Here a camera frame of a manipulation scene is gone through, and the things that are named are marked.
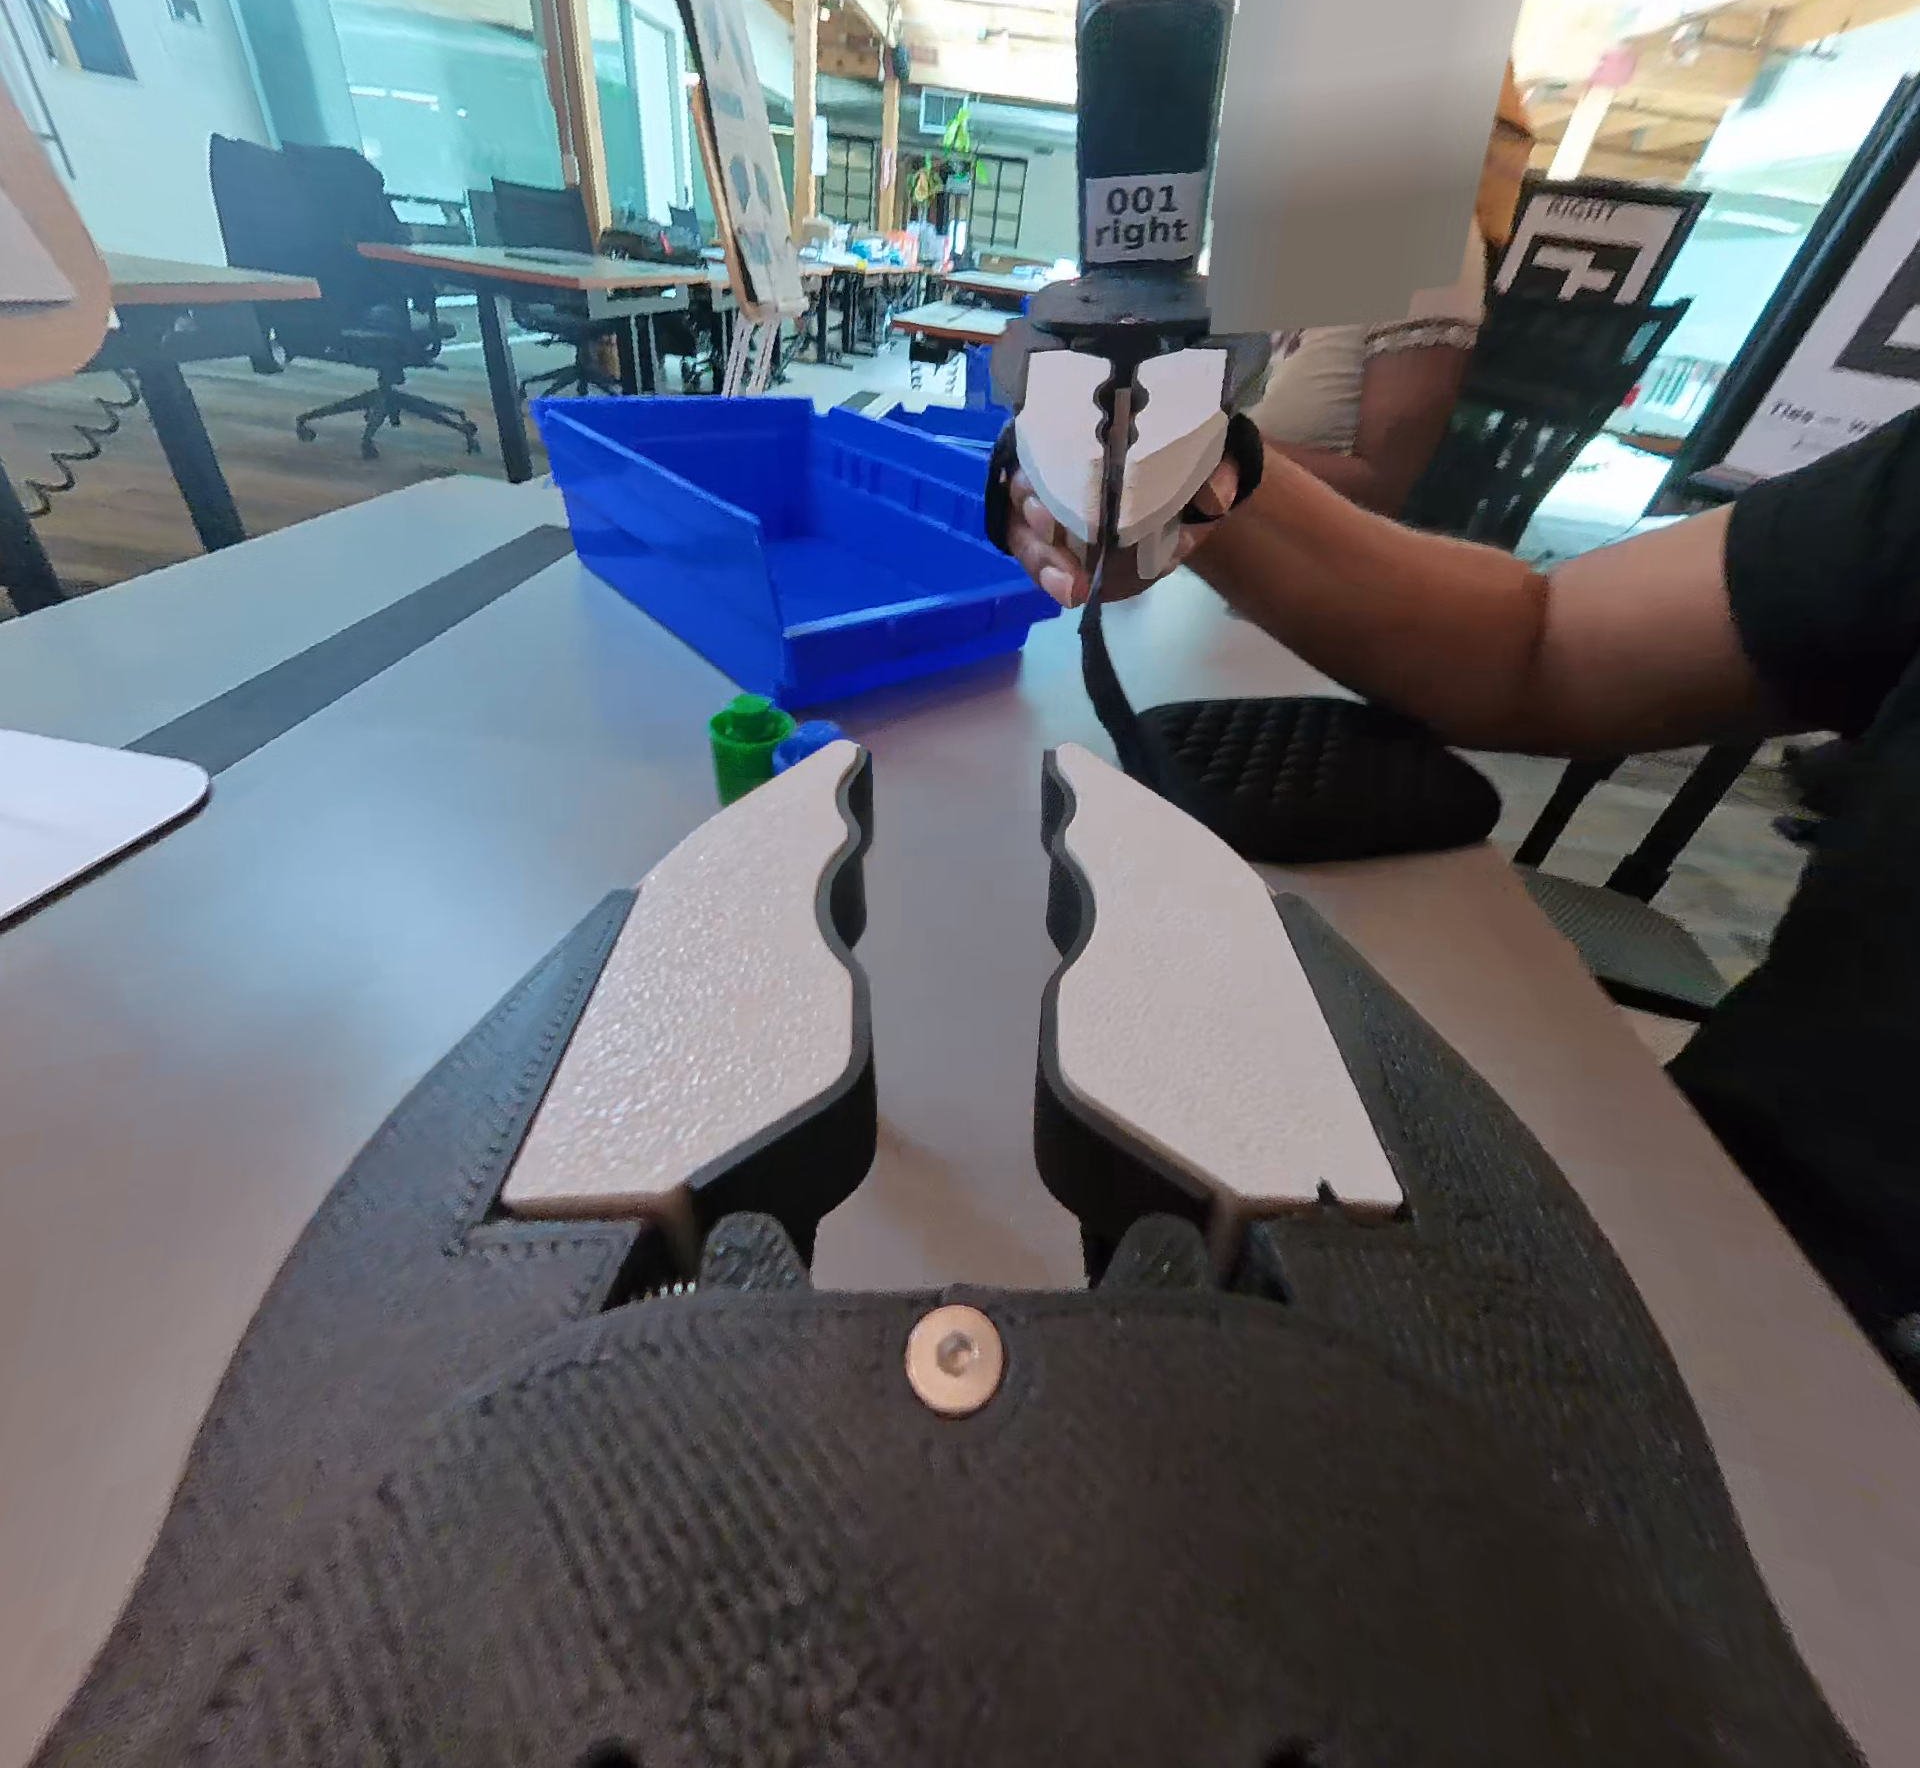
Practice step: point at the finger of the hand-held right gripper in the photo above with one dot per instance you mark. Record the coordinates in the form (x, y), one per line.
(1059, 433)
(1185, 425)

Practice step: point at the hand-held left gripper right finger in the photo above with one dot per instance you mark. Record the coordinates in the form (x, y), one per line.
(1215, 1016)

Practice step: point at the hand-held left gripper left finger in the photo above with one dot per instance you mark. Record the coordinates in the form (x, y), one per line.
(706, 1016)

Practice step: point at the green dry-erase marker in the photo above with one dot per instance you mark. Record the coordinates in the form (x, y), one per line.
(745, 747)

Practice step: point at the blue dry-erase marker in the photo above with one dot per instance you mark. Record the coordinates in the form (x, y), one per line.
(808, 739)

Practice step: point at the person's right hand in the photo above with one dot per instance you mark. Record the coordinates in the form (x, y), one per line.
(1049, 570)

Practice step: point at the blue plastic bin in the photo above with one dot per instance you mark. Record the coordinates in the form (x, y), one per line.
(960, 421)
(676, 506)

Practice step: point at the black framed sign board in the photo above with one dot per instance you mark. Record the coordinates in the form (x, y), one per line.
(1845, 299)
(1574, 299)

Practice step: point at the hanging cardboard sign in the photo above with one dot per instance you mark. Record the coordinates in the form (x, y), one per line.
(734, 75)

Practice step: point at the grey mesh chair seat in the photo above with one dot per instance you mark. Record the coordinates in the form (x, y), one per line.
(1621, 929)

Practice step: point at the wooden desk black legs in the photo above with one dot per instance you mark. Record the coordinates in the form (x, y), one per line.
(179, 448)
(526, 268)

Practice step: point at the wooden pillar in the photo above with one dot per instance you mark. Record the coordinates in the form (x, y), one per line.
(568, 29)

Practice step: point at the white stand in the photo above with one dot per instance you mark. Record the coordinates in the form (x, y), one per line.
(75, 809)

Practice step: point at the white printed sign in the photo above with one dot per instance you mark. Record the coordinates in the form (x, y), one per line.
(44, 299)

